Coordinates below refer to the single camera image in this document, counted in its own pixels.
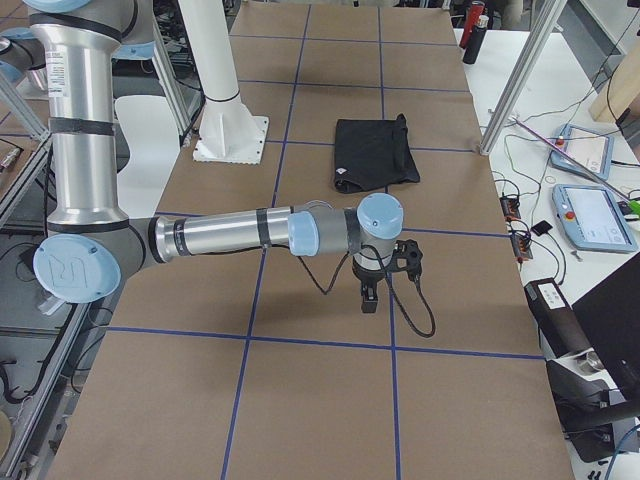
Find black printed t-shirt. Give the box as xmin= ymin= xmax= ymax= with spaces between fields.
xmin=333 ymin=114 xmax=421 ymax=194

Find metal reacher grabber tool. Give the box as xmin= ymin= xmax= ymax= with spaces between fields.
xmin=510 ymin=116 xmax=639 ymax=216

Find red water bottle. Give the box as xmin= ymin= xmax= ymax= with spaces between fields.
xmin=459 ymin=0 xmax=485 ymax=49

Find blue teach pendant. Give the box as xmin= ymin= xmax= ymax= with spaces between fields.
xmin=552 ymin=184 xmax=638 ymax=253
xmin=554 ymin=123 xmax=614 ymax=180

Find far blue teach pendant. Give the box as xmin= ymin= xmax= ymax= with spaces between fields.
xmin=554 ymin=123 xmax=614 ymax=180

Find near blue teach pendant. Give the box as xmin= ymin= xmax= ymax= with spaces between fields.
xmin=552 ymin=184 xmax=638 ymax=253

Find black water bottle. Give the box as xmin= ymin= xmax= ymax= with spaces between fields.
xmin=462 ymin=15 xmax=489 ymax=65

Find aluminium frame post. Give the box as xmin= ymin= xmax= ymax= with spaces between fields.
xmin=479 ymin=0 xmax=567 ymax=156

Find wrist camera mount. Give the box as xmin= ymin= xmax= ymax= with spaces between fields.
xmin=389 ymin=239 xmax=423 ymax=283

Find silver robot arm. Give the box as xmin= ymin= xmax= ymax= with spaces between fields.
xmin=29 ymin=1 xmax=407 ymax=312

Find white plastic chair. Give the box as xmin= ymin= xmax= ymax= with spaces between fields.
xmin=115 ymin=95 xmax=181 ymax=218

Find black box with label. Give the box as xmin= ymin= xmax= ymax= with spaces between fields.
xmin=524 ymin=278 xmax=591 ymax=357

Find black monitor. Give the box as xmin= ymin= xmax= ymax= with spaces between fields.
xmin=572 ymin=256 xmax=639 ymax=399

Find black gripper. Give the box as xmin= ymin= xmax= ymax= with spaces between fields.
xmin=352 ymin=264 xmax=387 ymax=314

